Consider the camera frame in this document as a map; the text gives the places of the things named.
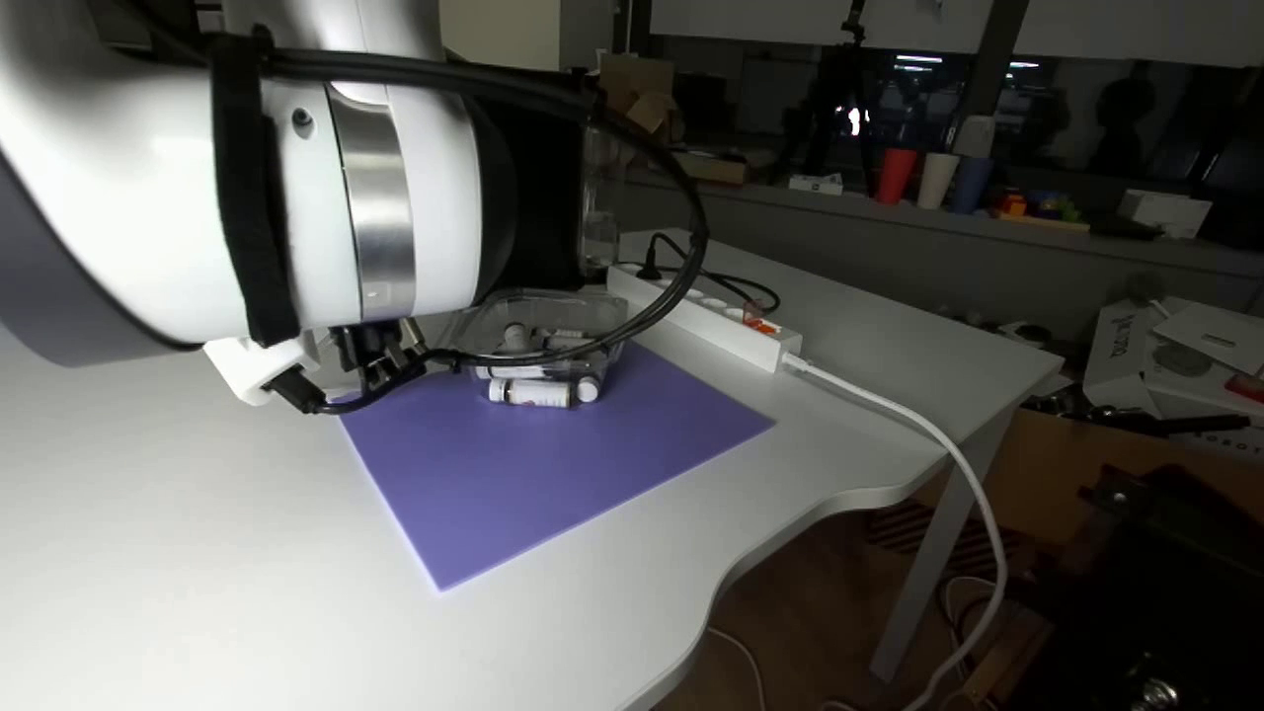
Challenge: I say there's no white cup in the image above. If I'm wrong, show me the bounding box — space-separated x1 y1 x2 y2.
916 149 965 214

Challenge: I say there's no black power cable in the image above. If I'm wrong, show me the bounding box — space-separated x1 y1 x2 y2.
645 228 791 321

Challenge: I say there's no small orange object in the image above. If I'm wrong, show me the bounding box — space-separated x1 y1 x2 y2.
995 189 1047 227

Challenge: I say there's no grey cabinet counter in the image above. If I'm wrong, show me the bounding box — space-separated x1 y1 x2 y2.
617 173 1264 348

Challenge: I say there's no white paper sign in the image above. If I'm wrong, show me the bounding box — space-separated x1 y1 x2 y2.
1117 185 1216 247

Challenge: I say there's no white wrist mount plate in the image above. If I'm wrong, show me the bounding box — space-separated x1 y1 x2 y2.
202 331 315 411

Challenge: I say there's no red cup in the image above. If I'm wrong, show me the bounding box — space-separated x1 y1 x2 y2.
871 145 925 211

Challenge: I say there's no blue cup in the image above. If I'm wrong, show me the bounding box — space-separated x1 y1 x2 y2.
949 153 995 217

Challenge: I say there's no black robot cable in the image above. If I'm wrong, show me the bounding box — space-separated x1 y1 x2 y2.
248 26 716 415

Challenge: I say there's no purple rectangular mat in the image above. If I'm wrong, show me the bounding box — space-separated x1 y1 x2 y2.
334 346 781 596

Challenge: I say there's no grey metal table leg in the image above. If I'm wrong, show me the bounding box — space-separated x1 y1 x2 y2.
863 406 1028 687

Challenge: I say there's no clear plastic clamshell container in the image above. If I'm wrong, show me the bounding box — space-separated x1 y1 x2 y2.
448 284 638 402

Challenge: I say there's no white printed box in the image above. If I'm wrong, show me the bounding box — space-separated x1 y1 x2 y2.
1082 292 1264 426

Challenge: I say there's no white power strip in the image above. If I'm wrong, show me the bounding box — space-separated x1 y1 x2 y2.
604 263 808 381

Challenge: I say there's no white power strip cable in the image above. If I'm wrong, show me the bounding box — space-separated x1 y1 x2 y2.
781 351 1015 711

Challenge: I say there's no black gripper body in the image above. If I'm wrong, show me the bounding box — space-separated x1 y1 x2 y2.
327 321 427 400

